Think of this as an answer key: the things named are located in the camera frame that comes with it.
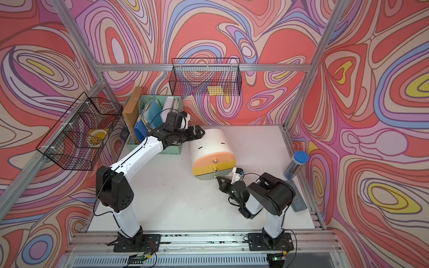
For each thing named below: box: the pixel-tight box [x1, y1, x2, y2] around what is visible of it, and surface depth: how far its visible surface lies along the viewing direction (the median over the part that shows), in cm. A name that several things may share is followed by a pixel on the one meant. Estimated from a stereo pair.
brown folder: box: [122, 86, 143, 145], surface depth 87 cm
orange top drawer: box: [192, 151, 237, 169], surface depth 79 cm
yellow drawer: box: [192, 160, 236, 177], surface depth 86 cm
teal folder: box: [143, 97, 163, 130], surface depth 94 cm
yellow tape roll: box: [86, 128, 109, 148], surface depth 80 cm
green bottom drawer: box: [195, 169, 233, 181], surface depth 89 cm
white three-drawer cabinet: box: [188, 128, 237, 181], surface depth 82 cm
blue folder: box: [134, 118, 149, 143], surface depth 94 cm
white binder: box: [159, 96, 180, 123], surface depth 98 cm
